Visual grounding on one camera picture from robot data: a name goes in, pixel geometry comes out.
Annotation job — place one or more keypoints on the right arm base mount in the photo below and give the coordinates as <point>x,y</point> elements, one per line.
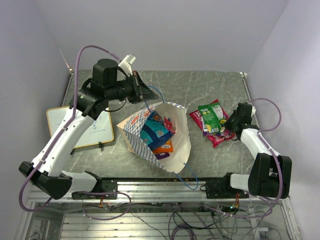
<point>220,188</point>

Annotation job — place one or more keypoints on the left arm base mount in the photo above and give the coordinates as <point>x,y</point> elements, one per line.
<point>107,190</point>

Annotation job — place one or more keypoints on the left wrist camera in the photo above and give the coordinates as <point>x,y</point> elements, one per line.
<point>126,64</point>

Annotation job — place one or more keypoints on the red crisps bag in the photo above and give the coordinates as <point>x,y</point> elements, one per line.
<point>196,116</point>

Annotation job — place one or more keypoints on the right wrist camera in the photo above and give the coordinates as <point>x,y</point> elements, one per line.
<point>253,110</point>

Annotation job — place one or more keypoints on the small whiteboard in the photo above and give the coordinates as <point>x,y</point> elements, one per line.
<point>99,133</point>

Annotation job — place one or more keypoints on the blue checkered paper bag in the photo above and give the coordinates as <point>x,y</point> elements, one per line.
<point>178,160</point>

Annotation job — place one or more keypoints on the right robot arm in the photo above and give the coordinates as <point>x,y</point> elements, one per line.
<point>270,176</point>

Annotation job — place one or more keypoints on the green yellow candy bag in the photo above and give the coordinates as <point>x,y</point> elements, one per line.
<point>213,118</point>

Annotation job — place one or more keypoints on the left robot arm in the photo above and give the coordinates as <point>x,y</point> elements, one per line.
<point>110,81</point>

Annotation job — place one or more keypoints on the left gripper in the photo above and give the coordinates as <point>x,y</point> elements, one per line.
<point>141,91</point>

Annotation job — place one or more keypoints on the orange Fox's candy pack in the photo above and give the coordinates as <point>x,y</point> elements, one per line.
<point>167,147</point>

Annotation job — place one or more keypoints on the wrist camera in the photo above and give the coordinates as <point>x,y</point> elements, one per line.
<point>253,110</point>
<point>126,64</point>

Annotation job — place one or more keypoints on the blue gummy snack bag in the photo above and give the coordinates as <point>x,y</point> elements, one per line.
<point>154,133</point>

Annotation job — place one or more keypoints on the aluminium frame rail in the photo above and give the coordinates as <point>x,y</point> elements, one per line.
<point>149,192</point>

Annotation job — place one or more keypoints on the red snack packet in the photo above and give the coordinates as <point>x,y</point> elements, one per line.
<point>169,125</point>

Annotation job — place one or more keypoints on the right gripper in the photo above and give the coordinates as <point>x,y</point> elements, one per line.
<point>227,124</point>

